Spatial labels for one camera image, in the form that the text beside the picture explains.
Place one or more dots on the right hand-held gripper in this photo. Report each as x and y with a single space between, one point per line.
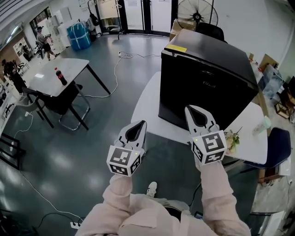
212 145

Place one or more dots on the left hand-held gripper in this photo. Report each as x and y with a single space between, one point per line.
121 160

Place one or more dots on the person's right forearm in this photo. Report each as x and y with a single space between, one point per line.
219 196

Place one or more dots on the person's left forearm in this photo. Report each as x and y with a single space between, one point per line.
115 196

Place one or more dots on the pink flower bouquet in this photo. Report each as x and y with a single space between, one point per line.
232 140

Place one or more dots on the white rounded table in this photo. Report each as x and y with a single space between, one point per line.
147 96

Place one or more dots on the person's white shoe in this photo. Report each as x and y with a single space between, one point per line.
152 190

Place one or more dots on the translucent cup with pale lid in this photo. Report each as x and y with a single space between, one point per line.
261 126

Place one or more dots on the person's leg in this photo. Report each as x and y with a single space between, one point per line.
172 204

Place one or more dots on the person's torso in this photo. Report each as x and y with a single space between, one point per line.
149 216

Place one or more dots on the black cantilever chair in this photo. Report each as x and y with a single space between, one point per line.
58 103

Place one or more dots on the dark blue chair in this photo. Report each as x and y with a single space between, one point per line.
279 147

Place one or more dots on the grey marbled panel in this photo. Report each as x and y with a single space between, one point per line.
272 80

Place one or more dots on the brown cardboard sheet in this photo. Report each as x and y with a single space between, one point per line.
268 61

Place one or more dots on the black office chair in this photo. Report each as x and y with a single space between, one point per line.
210 31

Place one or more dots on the dark device with blue screen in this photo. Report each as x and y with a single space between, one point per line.
198 215

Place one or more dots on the cola bottle with red cap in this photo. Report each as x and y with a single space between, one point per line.
61 78

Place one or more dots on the large cardboard box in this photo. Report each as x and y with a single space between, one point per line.
179 28

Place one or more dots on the grey table with black legs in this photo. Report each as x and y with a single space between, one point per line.
60 73

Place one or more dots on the white box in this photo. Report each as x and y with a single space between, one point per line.
285 168

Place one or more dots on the black monitor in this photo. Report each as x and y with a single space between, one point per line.
290 86

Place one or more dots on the grey chair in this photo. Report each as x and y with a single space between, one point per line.
28 107

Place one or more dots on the blue wrapped bundle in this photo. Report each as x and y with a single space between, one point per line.
78 35

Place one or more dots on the black coat rack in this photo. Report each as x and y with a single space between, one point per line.
118 20

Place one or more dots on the black framed glass doors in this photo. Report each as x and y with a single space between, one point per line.
147 16

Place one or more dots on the white appliance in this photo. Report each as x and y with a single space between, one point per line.
267 224

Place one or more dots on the black bag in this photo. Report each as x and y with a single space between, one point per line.
94 20

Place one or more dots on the white storage cabinets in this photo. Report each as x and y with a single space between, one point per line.
58 23

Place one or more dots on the wooden frame stand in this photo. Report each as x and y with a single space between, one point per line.
283 109

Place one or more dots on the black pedestal fan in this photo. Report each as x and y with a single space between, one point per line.
198 12

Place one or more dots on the black metal frame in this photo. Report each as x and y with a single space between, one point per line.
11 152

